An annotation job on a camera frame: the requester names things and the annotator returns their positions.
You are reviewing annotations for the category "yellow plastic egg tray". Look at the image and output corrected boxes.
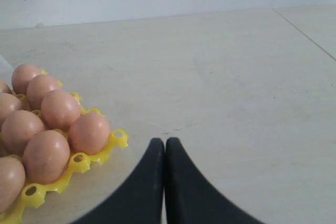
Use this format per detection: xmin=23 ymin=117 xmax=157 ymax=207
xmin=1 ymin=64 xmax=128 ymax=223

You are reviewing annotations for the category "brown egg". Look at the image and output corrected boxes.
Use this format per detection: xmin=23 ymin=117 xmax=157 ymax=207
xmin=0 ymin=80 xmax=12 ymax=94
xmin=68 ymin=112 xmax=110 ymax=155
xmin=26 ymin=74 xmax=61 ymax=110
xmin=41 ymin=90 xmax=81 ymax=132
xmin=11 ymin=63 xmax=43 ymax=94
xmin=1 ymin=156 xmax=26 ymax=213
xmin=0 ymin=93 xmax=26 ymax=126
xmin=23 ymin=130 xmax=70 ymax=185
xmin=1 ymin=110 xmax=45 ymax=155

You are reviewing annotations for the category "clear plastic storage box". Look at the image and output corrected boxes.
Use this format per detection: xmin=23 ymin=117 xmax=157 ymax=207
xmin=0 ymin=55 xmax=14 ymax=78

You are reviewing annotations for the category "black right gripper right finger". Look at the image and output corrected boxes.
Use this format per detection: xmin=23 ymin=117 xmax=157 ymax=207
xmin=164 ymin=137 xmax=261 ymax=224

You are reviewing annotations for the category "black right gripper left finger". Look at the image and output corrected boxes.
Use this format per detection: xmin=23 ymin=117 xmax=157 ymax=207
xmin=74 ymin=138 xmax=165 ymax=224

